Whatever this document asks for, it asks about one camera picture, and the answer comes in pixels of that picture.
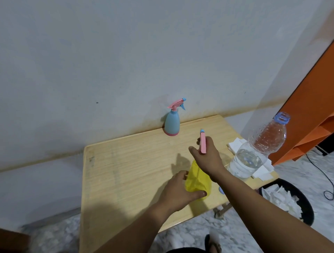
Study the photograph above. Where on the crumpled white paper waste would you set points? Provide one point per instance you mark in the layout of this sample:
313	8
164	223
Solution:
284	200

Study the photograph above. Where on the person's left forearm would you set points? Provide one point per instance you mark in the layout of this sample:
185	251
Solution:
135	232

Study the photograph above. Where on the person's black shorts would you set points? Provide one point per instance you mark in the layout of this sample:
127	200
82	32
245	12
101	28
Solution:
188	250

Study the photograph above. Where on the person's right forearm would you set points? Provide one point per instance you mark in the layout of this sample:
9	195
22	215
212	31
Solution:
261	216

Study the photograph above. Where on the orange shelf cabinet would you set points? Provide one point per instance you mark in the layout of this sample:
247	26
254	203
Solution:
310	109

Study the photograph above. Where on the blue bottle cap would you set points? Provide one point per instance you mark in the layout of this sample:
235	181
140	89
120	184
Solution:
221	191

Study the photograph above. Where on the clear plastic water bottle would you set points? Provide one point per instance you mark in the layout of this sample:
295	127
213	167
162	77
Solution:
250	156

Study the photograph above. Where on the person's right hand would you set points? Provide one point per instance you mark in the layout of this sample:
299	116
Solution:
211	161

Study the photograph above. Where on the yellow spray bottle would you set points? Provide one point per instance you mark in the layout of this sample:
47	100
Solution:
195	179

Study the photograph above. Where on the person's left hand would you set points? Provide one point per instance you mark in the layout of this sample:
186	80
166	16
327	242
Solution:
174	195

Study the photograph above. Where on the brown wooden furniture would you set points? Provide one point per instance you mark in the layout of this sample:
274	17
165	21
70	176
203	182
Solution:
13	241

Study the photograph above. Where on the person's dark sandal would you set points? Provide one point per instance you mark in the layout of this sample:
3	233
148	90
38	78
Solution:
208	243

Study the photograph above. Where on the stack of white paper tissues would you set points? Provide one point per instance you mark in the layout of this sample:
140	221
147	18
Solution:
237	144

